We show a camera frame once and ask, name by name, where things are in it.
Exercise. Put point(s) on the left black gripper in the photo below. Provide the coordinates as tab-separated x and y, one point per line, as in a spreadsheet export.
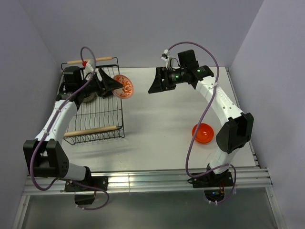
106	83

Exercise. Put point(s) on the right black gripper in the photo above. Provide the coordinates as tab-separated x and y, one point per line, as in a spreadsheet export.
159	86

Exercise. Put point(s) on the orange white patterned bowl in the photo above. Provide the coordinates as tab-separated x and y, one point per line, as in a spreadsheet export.
127	89

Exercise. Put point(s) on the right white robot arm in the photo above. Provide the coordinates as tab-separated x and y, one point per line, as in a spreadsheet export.
236	125

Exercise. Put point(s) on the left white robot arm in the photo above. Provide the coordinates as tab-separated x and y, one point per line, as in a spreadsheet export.
44	154

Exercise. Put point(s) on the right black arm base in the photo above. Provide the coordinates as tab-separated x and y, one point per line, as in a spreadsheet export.
218	181

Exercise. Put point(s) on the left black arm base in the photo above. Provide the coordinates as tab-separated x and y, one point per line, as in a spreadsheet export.
85	192

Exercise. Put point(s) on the plain orange bowl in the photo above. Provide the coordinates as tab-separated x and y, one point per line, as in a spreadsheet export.
205	134

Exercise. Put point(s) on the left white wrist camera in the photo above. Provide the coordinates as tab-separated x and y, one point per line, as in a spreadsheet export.
89	67

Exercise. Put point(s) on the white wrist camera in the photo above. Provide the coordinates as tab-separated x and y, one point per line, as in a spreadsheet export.
89	67
167	57

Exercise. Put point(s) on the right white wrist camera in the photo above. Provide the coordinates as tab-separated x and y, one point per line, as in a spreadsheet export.
167	57

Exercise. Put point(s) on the black wire dish rack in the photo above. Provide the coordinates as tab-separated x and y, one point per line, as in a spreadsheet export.
100	113

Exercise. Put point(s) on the near wooden rack handle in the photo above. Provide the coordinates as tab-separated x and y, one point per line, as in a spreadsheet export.
90	131

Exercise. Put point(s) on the wooden rack handle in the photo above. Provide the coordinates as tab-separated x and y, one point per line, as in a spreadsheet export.
90	131
86	60

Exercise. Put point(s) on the far wooden rack handle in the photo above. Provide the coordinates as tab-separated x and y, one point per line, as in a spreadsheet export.
86	60

